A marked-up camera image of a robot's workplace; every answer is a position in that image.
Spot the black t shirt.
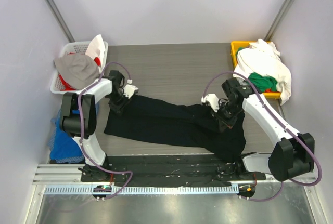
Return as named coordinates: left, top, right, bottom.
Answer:
left=104, top=95, right=246, bottom=163

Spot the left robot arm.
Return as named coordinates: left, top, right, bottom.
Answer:
left=59, top=70, right=138, bottom=182

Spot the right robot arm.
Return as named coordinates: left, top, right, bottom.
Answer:
left=201, top=78, right=314, bottom=182

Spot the green t shirt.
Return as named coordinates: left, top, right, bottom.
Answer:
left=248, top=73, right=277, bottom=93

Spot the beige grey shirt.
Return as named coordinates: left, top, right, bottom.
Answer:
left=54, top=54, right=99, bottom=90

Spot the white and red garment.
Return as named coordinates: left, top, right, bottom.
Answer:
left=59, top=34, right=105, bottom=91

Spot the white t shirt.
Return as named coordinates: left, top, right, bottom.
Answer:
left=234, top=39, right=292, bottom=105

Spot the white plastic laundry basket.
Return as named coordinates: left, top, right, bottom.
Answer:
left=50, top=41, right=109, bottom=94

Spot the yellow plastic bin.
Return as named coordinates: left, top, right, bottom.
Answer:
left=230, top=41, right=280, bottom=99

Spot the blue checkered shirt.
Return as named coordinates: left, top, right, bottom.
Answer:
left=46, top=101, right=101, bottom=164

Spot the solid blue shirt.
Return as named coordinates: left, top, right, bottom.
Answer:
left=49, top=127, right=85, bottom=160

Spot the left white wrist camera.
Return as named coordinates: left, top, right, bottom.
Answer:
left=123, top=79, right=138, bottom=99

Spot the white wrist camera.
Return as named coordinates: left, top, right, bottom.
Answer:
left=201, top=94, right=220, bottom=112
left=123, top=79, right=138, bottom=99

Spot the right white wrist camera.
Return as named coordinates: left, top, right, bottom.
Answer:
left=201, top=94, right=220, bottom=112

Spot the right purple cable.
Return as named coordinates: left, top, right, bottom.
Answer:
left=202, top=71, right=323, bottom=202

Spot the purple cable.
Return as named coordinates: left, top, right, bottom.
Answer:
left=202, top=71, right=323, bottom=202
left=76, top=62, right=134, bottom=200

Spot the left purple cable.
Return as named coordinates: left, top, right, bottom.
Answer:
left=76, top=62, right=134, bottom=200

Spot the aluminium rail frame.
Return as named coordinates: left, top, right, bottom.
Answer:
left=32, top=161, right=317, bottom=185

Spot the white slotted cable duct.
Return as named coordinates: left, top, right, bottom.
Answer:
left=44, top=184, right=239, bottom=195

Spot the left corner aluminium post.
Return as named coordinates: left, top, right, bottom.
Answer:
left=45, top=0, right=75, bottom=43

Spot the corner aluminium post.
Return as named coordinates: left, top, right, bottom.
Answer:
left=45, top=0, right=75, bottom=43
left=264, top=0, right=294, bottom=41

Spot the right corner aluminium post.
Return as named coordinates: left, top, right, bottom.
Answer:
left=264, top=0, right=294, bottom=41

